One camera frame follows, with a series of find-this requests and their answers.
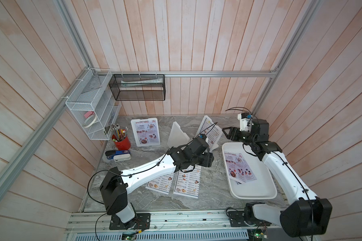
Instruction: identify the black mesh wall basket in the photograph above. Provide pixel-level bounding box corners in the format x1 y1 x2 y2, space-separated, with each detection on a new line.
109 74 166 101

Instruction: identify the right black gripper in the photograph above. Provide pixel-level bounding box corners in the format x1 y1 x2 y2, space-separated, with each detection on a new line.
223 128 256 148

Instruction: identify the old dim sum menu sheet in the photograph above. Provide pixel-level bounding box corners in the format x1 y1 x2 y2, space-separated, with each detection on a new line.
174 165 201 198

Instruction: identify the aluminium rail base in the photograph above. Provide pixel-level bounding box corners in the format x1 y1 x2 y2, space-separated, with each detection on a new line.
64 207 315 234

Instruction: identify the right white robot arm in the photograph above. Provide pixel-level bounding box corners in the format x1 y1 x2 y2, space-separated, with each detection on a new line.
222 117 332 238

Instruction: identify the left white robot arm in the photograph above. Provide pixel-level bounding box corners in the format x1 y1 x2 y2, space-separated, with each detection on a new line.
100 134 214 229

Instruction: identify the white wire wall shelf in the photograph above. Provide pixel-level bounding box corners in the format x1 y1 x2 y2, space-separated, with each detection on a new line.
65 68 121 141

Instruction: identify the pink menu sheet in tray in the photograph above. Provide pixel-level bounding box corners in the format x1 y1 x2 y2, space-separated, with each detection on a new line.
224 152 257 184

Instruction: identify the white tape roll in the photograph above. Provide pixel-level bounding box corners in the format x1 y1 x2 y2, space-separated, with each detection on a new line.
83 113 98 129

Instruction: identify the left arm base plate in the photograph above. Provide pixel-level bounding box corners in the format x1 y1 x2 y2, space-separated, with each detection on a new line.
109 213 151 231

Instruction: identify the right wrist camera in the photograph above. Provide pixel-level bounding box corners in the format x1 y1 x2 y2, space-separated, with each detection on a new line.
237 112 253 133

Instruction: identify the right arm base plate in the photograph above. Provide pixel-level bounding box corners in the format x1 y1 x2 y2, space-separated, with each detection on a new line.
225 208 271 228

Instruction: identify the red pencil cup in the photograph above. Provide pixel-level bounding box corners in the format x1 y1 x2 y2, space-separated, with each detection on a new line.
111 125 131 151

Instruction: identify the white plastic tray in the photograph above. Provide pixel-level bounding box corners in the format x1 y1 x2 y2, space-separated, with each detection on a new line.
222 142 278 200

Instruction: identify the blue white stapler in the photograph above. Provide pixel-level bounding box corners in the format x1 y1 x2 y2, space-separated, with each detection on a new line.
105 150 131 162

